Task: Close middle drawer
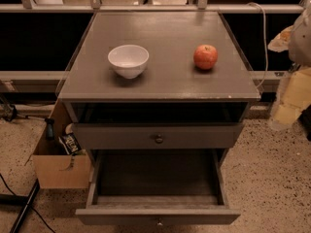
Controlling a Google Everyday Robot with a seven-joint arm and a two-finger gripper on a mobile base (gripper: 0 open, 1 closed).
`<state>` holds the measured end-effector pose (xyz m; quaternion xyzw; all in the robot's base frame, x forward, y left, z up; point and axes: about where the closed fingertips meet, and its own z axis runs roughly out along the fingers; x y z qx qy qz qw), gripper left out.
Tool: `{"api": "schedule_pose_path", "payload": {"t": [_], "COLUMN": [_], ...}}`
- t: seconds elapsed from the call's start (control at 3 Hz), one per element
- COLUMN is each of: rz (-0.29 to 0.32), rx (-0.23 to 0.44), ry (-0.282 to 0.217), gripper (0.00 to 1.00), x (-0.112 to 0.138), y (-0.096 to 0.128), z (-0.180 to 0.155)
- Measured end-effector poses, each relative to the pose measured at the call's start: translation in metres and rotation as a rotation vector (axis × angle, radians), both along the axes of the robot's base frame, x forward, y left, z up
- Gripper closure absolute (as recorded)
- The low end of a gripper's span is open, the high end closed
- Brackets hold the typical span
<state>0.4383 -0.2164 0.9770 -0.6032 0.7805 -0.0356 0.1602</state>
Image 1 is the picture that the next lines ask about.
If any black floor stand bar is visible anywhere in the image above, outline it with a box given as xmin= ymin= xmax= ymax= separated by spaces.
xmin=0 ymin=180 xmax=40 ymax=233

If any grey wooden drawer cabinet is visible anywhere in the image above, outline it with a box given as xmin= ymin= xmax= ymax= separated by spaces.
xmin=57 ymin=11 xmax=262 ymax=167

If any dark spray bottle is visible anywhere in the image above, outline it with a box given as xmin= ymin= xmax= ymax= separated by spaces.
xmin=45 ymin=118 xmax=54 ymax=140

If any dark snack bag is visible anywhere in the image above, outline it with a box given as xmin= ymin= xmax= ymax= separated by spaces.
xmin=58 ymin=133 xmax=82 ymax=155

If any white ceramic bowl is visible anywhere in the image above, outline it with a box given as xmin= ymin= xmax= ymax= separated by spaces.
xmin=108 ymin=45 xmax=150 ymax=79

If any cardboard box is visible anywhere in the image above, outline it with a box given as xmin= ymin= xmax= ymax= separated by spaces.
xmin=32 ymin=101 xmax=91 ymax=189

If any grey top drawer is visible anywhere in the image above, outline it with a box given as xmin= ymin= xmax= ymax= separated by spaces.
xmin=72 ymin=123 xmax=243 ymax=150

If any red apple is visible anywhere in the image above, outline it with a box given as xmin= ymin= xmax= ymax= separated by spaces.
xmin=193 ymin=45 xmax=218 ymax=70

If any metal frame rail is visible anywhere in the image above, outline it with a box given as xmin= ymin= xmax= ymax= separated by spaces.
xmin=0 ymin=4 xmax=304 ymax=14

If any grey drawer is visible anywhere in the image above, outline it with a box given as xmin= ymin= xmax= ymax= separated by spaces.
xmin=76 ymin=150 xmax=240 ymax=226
xmin=72 ymin=123 xmax=243 ymax=150

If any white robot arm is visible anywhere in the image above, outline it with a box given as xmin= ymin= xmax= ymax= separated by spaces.
xmin=268 ymin=6 xmax=311 ymax=130

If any white cable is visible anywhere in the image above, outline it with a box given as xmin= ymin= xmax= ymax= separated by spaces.
xmin=248 ymin=2 xmax=270 ymax=89

